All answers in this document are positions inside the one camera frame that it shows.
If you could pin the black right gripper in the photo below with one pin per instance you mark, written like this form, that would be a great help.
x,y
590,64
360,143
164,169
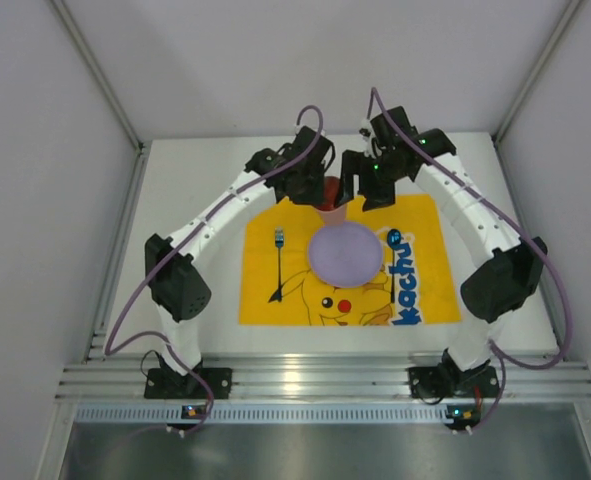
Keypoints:
x,y
367,182

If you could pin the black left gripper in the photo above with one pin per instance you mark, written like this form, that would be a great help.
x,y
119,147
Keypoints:
x,y
304,187

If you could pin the pink plastic cup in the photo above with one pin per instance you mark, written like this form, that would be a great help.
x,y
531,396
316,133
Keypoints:
x,y
329,213

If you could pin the blue metal fork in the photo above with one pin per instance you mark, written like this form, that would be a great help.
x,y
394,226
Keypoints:
x,y
279,241

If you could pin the purple plastic plate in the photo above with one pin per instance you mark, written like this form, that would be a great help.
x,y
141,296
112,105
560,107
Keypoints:
x,y
348,255

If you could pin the yellow Pikachu placemat cloth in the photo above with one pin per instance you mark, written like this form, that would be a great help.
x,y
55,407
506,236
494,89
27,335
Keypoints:
x,y
424,287

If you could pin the blue metal spoon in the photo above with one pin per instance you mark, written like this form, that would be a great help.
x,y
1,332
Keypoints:
x,y
394,239

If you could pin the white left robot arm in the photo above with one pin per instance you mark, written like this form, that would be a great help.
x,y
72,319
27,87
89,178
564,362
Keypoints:
x,y
175,265

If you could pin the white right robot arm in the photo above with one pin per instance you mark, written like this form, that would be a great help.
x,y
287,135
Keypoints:
x,y
507,264

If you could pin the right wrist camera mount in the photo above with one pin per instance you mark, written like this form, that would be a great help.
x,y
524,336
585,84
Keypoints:
x,y
368,136

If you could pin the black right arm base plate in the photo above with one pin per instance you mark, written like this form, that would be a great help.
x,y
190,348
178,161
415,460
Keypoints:
x,y
446,381

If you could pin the perforated cable duct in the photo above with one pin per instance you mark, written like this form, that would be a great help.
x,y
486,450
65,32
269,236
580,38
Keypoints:
x,y
228,413

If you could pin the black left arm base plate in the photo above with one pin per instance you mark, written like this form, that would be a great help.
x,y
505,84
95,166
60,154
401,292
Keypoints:
x,y
163,383

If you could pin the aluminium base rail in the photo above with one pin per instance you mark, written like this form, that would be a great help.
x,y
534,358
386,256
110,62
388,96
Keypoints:
x,y
308,378

